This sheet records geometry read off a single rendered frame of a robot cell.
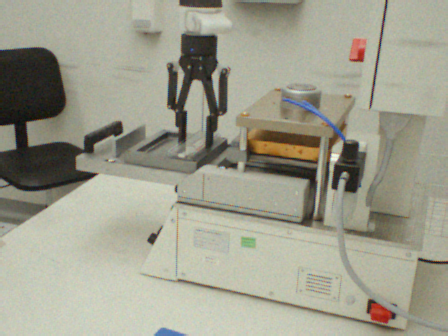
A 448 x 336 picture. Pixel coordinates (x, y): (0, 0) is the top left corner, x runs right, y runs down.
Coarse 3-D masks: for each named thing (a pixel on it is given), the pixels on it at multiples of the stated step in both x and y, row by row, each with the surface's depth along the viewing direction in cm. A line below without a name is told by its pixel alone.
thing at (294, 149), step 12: (252, 132) 123; (264, 132) 123; (276, 132) 124; (252, 144) 119; (264, 144) 118; (276, 144) 117; (288, 144) 116; (300, 144) 116; (312, 144) 116; (252, 156) 120; (264, 156) 119; (276, 156) 118; (288, 156) 117; (300, 156) 116; (312, 156) 115
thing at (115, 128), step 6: (108, 126) 143; (114, 126) 144; (120, 126) 147; (90, 132) 137; (96, 132) 138; (102, 132) 139; (108, 132) 142; (114, 132) 145; (120, 132) 148; (84, 138) 136; (90, 138) 135; (96, 138) 137; (102, 138) 140; (84, 144) 136; (90, 144) 136; (84, 150) 137; (90, 150) 136
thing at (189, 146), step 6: (198, 132) 141; (204, 132) 141; (192, 138) 137; (198, 138) 137; (204, 138) 137; (180, 144) 132; (186, 144) 132; (192, 144) 132; (198, 144) 133; (204, 144) 133; (174, 150) 128; (180, 150) 128; (186, 150) 128; (192, 150) 128
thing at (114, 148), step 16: (144, 128) 146; (112, 144) 133; (128, 144) 139; (80, 160) 134; (96, 160) 132; (224, 160) 136; (128, 176) 131; (144, 176) 129; (160, 176) 128; (176, 176) 126
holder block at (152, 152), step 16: (144, 144) 135; (160, 144) 141; (176, 144) 136; (224, 144) 140; (128, 160) 130; (144, 160) 129; (160, 160) 128; (176, 160) 126; (192, 160) 126; (208, 160) 131
